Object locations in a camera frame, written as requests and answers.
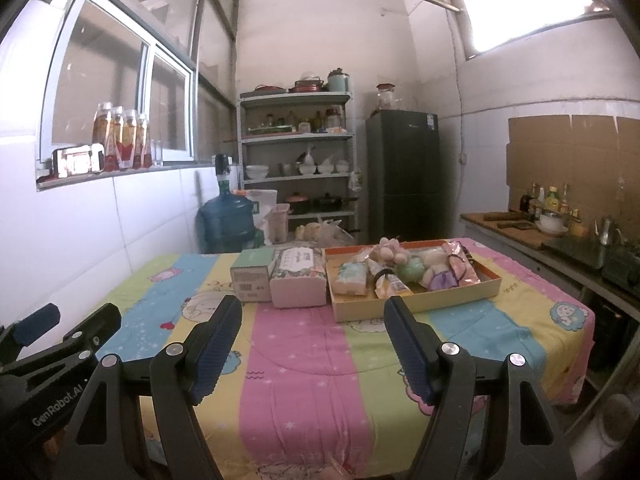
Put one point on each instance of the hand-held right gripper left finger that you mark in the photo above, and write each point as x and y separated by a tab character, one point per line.
220	350

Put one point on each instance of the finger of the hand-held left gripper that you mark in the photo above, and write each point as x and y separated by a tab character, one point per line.
100	322
37	322

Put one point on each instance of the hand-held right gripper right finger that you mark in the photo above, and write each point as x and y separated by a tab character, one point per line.
407	350

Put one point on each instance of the orange-rimmed cardboard box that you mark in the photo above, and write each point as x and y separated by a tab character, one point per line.
440	300

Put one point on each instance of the taped yellow white snack packets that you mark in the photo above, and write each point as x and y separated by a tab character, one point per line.
390	282

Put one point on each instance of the light green soft sponge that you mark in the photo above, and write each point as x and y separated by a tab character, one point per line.
411	269

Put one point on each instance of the cream plush doll purple dress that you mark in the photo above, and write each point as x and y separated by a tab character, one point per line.
439	270

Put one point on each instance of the white green tissue pack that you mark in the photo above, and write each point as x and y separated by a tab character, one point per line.
351	280

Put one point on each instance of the pink plush toy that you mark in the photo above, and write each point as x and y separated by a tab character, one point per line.
387	250

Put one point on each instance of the translucent plastic packet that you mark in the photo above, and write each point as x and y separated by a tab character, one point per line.
462	260

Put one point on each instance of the mint green carton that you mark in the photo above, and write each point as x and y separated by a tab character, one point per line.
252	272

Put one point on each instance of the floral tissue box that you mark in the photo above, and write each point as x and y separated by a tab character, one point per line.
297	280

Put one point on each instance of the blue water jug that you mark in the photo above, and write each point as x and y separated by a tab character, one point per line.
227	222

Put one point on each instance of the pale plastic bin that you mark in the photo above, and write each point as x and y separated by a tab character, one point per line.
278	225

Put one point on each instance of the clear plastic bag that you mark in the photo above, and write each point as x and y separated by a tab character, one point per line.
335	232

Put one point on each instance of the yellow produce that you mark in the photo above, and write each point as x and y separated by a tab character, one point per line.
307	231

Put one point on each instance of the white sack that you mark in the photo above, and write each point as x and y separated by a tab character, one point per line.
262	205

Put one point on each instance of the wooden cutting board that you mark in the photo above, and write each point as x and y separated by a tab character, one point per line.
505	232

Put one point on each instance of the black wok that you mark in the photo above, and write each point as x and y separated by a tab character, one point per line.
332	203

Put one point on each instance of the kitchen cleaver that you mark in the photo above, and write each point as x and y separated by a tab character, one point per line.
515	225

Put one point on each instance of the black pot red lid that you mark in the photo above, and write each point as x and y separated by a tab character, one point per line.
297	203

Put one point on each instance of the grey kitchen counter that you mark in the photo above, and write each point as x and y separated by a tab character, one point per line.
565	275

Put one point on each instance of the dark grey refrigerator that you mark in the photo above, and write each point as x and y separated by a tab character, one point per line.
402	175

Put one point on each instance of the hanging plastic bags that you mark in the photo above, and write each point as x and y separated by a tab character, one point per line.
355	181

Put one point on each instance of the black water pump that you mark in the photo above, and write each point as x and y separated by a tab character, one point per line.
222	172

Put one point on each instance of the small drinking glass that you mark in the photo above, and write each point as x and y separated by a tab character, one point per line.
156	154

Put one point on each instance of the large white bowl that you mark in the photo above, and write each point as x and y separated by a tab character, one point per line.
256	172

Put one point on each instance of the white bowl blue rim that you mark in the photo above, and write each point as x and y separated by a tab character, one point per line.
554	225

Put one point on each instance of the black induction cooker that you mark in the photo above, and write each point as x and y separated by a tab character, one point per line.
575	252

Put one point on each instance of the group of white bowls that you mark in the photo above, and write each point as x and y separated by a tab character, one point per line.
315	165

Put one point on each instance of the cluster of condiment bottles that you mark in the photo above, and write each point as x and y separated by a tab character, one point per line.
550	200

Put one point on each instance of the green tray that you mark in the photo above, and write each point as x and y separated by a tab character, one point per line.
270	129

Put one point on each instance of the gas stove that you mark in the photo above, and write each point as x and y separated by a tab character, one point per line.
622	267

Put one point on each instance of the metal kettle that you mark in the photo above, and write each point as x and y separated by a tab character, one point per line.
609	232

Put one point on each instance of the sliding window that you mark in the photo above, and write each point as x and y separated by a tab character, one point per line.
147	85

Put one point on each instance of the row of glass jars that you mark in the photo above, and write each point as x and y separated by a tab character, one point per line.
320	120

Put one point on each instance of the glass jar red lid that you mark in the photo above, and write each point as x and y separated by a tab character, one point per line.
386	97

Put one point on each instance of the white metal shelf rack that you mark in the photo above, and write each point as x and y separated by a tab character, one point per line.
297	97

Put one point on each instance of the red flat pan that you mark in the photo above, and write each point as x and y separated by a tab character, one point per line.
270	89

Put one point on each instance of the teal enamel pot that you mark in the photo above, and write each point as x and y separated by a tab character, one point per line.
339	81

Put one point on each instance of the red enamel pot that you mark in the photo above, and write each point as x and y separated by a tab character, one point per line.
307	85

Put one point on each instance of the small high window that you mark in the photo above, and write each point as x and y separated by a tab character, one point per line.
525	5

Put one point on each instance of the cardboard wall sheet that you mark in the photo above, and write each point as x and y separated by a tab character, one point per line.
595	150
540	155
630	160

